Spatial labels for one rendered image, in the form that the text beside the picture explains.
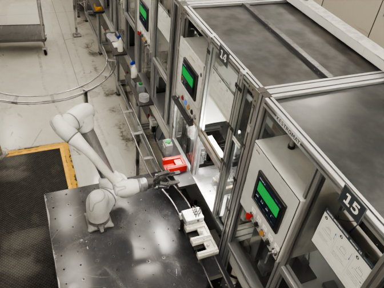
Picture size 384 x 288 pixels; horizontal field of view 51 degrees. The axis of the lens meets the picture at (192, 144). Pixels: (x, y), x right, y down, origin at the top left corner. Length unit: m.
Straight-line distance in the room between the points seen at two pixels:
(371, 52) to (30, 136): 3.67
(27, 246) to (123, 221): 1.10
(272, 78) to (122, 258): 1.55
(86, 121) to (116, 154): 1.87
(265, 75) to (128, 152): 2.70
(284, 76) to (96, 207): 1.51
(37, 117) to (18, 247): 1.87
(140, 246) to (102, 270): 0.30
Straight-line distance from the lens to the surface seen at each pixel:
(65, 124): 2.64
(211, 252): 2.67
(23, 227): 3.98
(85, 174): 4.36
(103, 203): 2.83
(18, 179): 4.41
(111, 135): 4.81
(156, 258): 2.85
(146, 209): 3.11
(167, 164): 3.10
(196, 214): 2.74
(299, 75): 2.22
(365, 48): 2.55
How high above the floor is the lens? 3.05
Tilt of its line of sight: 40 degrees down
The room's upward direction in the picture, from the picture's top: 7 degrees clockwise
